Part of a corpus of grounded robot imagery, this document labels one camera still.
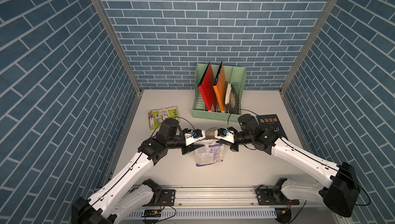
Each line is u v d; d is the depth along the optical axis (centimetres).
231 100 94
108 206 39
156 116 102
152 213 72
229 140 64
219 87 86
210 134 63
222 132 61
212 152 75
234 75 102
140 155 49
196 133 59
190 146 62
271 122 102
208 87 86
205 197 75
